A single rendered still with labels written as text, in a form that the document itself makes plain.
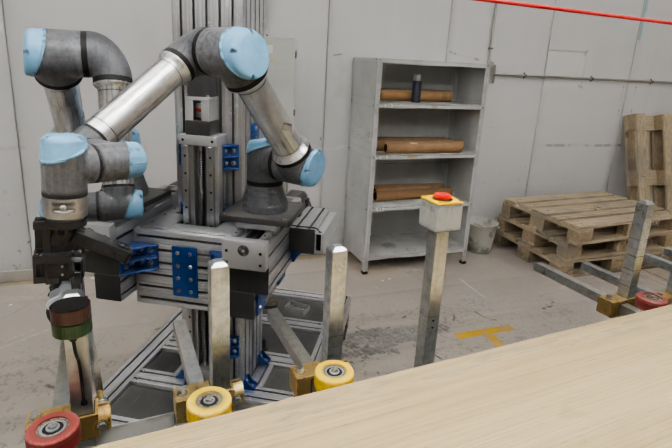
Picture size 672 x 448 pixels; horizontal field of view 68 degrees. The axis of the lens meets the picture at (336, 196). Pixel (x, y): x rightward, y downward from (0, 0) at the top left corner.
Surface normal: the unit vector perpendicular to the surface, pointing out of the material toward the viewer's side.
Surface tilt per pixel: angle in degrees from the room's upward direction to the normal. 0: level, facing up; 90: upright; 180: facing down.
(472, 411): 0
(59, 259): 89
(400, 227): 90
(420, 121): 90
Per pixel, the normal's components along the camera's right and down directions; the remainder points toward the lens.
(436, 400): 0.05, -0.96
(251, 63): 0.79, 0.10
